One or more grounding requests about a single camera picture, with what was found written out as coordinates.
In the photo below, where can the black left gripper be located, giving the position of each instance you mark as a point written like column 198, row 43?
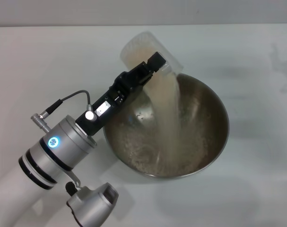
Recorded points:
column 110, row 104

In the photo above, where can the clear plastic measuring cup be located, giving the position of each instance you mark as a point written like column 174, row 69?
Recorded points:
column 155, row 40

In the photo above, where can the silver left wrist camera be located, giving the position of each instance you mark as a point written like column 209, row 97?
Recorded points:
column 93, row 203

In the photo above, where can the stainless steel mixing bowl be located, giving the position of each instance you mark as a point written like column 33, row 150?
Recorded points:
column 204, row 113

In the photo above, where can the white uncooked rice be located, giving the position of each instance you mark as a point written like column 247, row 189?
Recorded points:
column 168, row 106

